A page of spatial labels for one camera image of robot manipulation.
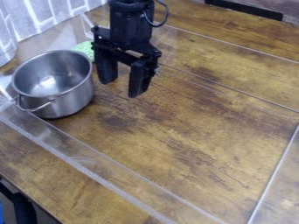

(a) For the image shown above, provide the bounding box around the black bar at back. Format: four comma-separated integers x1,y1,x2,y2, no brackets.
204,0,284,21

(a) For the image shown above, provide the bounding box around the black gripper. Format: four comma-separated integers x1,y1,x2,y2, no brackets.
91,0,163,98

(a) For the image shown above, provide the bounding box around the black table leg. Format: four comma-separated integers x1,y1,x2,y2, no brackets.
0,182,37,224

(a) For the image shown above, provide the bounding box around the white patterned curtain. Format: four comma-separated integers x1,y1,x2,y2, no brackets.
0,0,108,67

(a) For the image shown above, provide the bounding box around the stainless steel pot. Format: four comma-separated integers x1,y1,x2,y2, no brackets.
12,50,93,119

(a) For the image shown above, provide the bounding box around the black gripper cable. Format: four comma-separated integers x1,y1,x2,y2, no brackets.
143,0,171,28

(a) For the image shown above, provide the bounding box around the green bumpy toy vegetable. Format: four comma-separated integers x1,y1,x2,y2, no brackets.
72,41,95,61

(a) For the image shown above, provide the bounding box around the clear acrylic table barrier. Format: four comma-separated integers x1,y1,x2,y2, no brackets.
0,14,299,224

